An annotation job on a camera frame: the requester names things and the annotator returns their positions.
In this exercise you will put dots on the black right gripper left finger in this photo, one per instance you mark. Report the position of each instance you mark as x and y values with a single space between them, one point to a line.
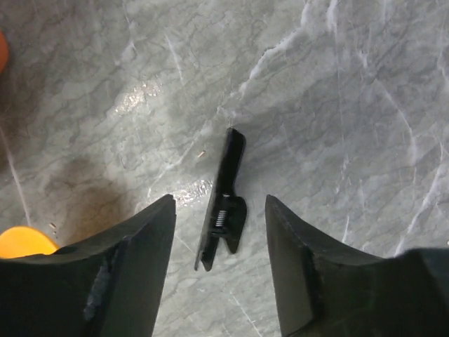
109 284

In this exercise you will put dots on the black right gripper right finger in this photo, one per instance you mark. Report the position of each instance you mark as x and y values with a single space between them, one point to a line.
326 288

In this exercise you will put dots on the yellow plastic litter scoop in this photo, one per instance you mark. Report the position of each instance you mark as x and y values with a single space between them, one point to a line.
23 240

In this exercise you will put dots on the black bag clip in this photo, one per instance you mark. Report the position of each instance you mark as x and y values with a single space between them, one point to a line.
226 212

